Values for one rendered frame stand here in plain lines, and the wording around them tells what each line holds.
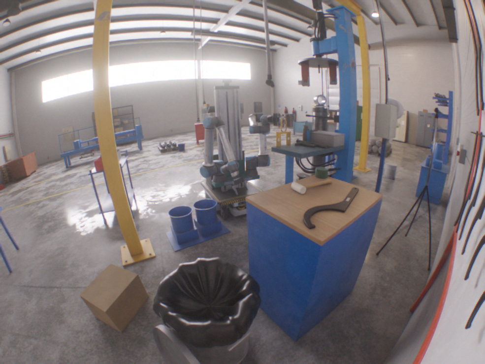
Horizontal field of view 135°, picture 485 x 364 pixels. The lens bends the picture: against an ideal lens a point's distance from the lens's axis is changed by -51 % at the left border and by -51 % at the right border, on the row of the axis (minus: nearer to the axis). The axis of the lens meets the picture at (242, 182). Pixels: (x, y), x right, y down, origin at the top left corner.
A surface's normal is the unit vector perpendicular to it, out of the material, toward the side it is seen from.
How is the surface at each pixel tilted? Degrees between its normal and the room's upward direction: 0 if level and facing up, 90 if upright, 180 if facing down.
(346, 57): 90
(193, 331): 54
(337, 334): 0
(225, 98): 90
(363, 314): 0
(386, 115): 90
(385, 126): 90
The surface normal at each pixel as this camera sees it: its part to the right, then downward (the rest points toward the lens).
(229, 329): 0.25, -0.36
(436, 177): -0.84, 0.22
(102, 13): 0.54, 0.27
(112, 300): -0.04, -0.94
